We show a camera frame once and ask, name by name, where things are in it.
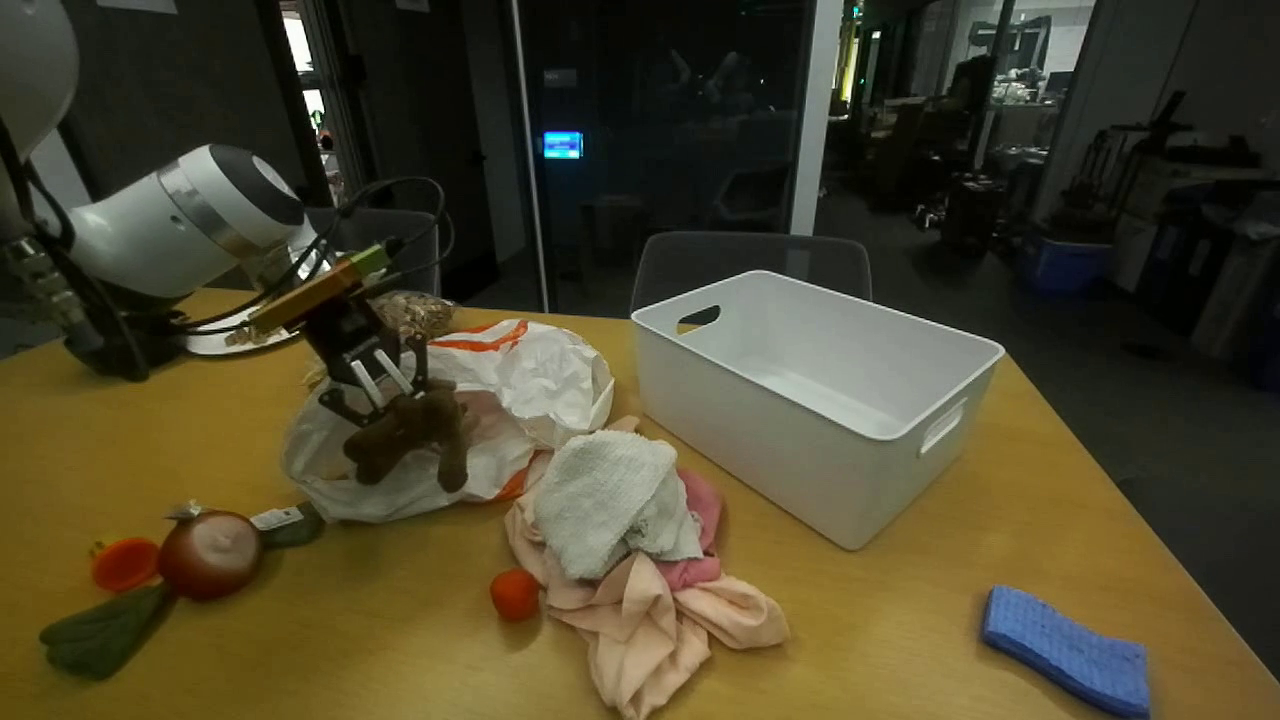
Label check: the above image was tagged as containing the brown plush reindeer toy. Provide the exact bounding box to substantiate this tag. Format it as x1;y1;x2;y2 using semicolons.
340;376;475;494

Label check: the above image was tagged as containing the blue sponge cloth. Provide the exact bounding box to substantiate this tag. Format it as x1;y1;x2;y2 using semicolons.
979;582;1155;720

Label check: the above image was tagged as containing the white orange plastic carrier bag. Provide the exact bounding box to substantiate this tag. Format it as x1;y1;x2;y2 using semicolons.
281;316;621;526

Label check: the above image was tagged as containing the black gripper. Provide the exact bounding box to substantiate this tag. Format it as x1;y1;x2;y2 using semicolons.
296;290;419;417

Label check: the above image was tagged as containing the pink cloth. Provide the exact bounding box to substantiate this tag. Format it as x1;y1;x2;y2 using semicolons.
498;412;797;720

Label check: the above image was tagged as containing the blue background bin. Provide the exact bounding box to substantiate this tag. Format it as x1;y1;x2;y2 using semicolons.
1022;230;1118;300

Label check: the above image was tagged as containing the white plastic storage bin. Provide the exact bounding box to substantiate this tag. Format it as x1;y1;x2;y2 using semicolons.
628;263;1008;555

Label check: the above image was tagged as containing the tan wrist camera box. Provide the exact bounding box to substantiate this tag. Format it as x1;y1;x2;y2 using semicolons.
240;241;401;338

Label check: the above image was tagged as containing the blue lit screen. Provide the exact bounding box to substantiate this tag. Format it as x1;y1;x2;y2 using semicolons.
538;123;586;165

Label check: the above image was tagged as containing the small red ball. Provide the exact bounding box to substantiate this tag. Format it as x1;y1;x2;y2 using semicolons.
482;565;548;627

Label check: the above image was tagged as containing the red vegetable toy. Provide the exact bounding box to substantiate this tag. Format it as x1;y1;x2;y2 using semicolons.
86;532;163;600

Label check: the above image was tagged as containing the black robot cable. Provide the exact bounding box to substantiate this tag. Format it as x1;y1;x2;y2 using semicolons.
197;166;453;338

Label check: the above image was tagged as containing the red plush fruit with leaves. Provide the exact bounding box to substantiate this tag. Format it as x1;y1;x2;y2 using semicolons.
37;494;327;685

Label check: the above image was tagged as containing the grey office chair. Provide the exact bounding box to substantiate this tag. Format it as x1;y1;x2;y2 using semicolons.
305;202;449;300

